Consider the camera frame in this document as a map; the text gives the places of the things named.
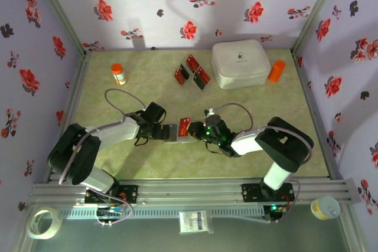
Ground clear packing tape roll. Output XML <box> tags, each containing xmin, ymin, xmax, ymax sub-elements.
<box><xmin>26</xmin><ymin>207</ymin><xmax>64</xmax><ymax>240</ymax></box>

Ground clear bag printed label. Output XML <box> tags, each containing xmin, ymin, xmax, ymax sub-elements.
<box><xmin>178</xmin><ymin>210</ymin><xmax>214</xmax><ymax>235</ymax></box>

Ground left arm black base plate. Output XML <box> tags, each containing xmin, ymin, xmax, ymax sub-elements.
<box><xmin>84</xmin><ymin>184</ymin><xmax>139</xmax><ymax>205</ymax></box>

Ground white jar yellow label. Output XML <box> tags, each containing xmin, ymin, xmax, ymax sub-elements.
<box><xmin>310</xmin><ymin>195</ymin><xmax>341</xmax><ymax>221</ymax></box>

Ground white medicine storage box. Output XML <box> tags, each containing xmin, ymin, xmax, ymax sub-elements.
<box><xmin>211</xmin><ymin>38</ymin><xmax>272</xmax><ymax>90</ymax></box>

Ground grey right arm cable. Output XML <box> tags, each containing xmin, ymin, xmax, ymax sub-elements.
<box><xmin>211</xmin><ymin>103</ymin><xmax>314</xmax><ymax>225</ymax></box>

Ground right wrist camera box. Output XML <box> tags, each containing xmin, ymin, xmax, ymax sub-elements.
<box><xmin>203</xmin><ymin>107</ymin><xmax>222</xmax><ymax>123</ymax></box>

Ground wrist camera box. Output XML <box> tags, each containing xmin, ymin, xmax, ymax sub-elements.
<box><xmin>203</xmin><ymin>107</ymin><xmax>222</xmax><ymax>123</ymax></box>
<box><xmin>144</xmin><ymin>101</ymin><xmax>167</xmax><ymax>123</ymax></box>

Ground white slotted cable duct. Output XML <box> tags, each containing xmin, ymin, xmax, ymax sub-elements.
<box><xmin>60</xmin><ymin>206</ymin><xmax>265</xmax><ymax>220</ymax></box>

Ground red and black packets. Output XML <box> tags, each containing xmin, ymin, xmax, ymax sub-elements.
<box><xmin>173</xmin><ymin>54</ymin><xmax>212</xmax><ymax>96</ymax></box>

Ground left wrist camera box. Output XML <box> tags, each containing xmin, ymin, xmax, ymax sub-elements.
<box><xmin>144</xmin><ymin>101</ymin><xmax>167</xmax><ymax>123</ymax></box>

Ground orange-capped labelled supplement bottle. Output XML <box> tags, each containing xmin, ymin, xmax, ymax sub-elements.
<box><xmin>110</xmin><ymin>63</ymin><xmax>128</xmax><ymax>86</ymax></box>

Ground green card holder clear sleeves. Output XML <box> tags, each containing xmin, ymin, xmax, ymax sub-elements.
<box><xmin>164</xmin><ymin>121</ymin><xmax>197</xmax><ymax>145</ymax></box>

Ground aluminium frame post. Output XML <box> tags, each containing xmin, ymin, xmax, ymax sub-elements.
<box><xmin>291</xmin><ymin>0</ymin><xmax>346</xmax><ymax>55</ymax></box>
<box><xmin>29</xmin><ymin>0</ymin><xmax>89</xmax><ymax>58</ymax></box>

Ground plain orange plastic bottle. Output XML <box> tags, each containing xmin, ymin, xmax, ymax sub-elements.
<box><xmin>268</xmin><ymin>60</ymin><xmax>286</xmax><ymax>83</ymax></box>

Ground aluminium lower frame bar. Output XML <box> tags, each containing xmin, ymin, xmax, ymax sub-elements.
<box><xmin>8</xmin><ymin>207</ymin><xmax>39</xmax><ymax>252</ymax></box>
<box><xmin>338</xmin><ymin>204</ymin><xmax>369</xmax><ymax>252</ymax></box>

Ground red VIP card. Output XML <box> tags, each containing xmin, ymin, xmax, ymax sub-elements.
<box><xmin>185</xmin><ymin>54</ymin><xmax>200</xmax><ymax>73</ymax></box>
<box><xmin>178</xmin><ymin>117</ymin><xmax>192</xmax><ymax>138</ymax></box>
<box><xmin>174</xmin><ymin>68</ymin><xmax>187</xmax><ymax>86</ymax></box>
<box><xmin>195</xmin><ymin>67</ymin><xmax>211</xmax><ymax>84</ymax></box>

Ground aluminium table side rail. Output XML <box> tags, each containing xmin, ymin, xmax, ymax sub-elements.
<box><xmin>291</xmin><ymin>51</ymin><xmax>340</xmax><ymax>181</ymax></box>
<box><xmin>44</xmin><ymin>53</ymin><xmax>92</xmax><ymax>184</ymax></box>

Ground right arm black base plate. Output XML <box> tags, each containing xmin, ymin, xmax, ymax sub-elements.
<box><xmin>241</xmin><ymin>183</ymin><xmax>295</xmax><ymax>204</ymax></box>

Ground long aluminium mounting rail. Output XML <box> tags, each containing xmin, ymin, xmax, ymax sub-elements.
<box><xmin>28</xmin><ymin>178</ymin><xmax>361</xmax><ymax>205</ymax></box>

